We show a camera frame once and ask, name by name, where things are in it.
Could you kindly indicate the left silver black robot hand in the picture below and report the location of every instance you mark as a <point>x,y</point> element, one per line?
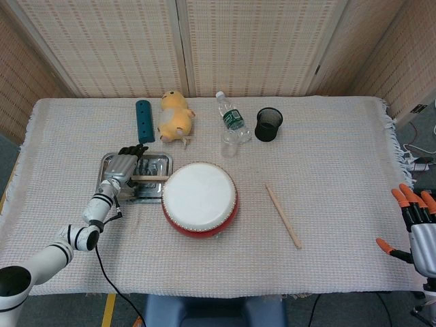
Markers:
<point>121,167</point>

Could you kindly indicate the right silver orange-tipped robot hand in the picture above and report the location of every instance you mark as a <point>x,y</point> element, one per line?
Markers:
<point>425,245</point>

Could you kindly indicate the wooden drumstick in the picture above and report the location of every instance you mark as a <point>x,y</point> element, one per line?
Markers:
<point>150,177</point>
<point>282,215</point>

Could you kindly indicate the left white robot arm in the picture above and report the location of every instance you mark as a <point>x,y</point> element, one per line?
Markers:
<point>98,204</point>

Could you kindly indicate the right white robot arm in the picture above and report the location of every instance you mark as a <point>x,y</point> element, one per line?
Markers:
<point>430,296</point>

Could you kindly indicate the stainless steel tray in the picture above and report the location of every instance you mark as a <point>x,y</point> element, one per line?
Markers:
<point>156,163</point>

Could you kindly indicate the red drum white skin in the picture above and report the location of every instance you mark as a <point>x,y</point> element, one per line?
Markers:
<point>199,194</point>

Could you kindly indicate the teal block with holes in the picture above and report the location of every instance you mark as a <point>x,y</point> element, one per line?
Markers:
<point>143,121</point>

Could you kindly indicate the black box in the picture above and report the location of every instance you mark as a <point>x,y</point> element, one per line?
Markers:
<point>418,189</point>

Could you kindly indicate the yellow plush toy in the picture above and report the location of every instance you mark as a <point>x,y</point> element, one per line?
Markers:
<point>173,119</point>

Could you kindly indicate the white power adapter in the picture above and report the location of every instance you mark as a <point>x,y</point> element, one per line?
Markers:
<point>421,167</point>

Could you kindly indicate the white woven tablecloth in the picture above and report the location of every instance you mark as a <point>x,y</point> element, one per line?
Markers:
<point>323,204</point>

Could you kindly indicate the bamboo folding screen panel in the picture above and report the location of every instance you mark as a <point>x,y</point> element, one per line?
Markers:
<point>255,47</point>
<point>357,51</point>
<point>20,68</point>
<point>415,61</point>
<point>112,47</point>

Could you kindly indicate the clear plastic water bottle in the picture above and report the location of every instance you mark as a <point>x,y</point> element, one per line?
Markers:
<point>231,119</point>

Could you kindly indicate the black yellow label plate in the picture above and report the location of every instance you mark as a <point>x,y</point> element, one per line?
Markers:
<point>419,108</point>

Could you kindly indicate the black mesh pen cup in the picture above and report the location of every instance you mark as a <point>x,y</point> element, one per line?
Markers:
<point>269,126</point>

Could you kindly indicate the small orange object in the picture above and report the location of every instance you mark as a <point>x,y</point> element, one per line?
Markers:
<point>138,321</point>

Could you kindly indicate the black screen hinge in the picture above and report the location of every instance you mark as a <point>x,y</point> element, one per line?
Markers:
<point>317,69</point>

